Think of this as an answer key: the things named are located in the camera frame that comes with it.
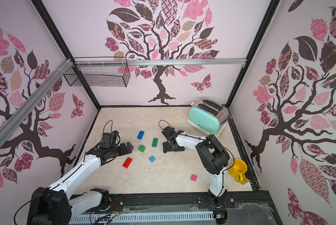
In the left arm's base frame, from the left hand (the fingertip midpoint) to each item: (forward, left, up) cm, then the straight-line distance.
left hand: (127, 151), depth 86 cm
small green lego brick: (+4, -8, -5) cm, 10 cm away
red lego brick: (-5, +1, -6) cm, 8 cm away
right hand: (+6, -28, -7) cm, 29 cm away
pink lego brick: (-15, -40, -6) cm, 44 cm away
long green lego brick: (+10, -16, -7) cm, 20 cm away
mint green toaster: (+20, -53, +10) cm, 57 cm away
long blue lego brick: (+16, -5, -6) cm, 18 cm away
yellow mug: (-13, -65, +2) cm, 66 cm away
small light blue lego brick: (-3, -15, -6) cm, 16 cm away
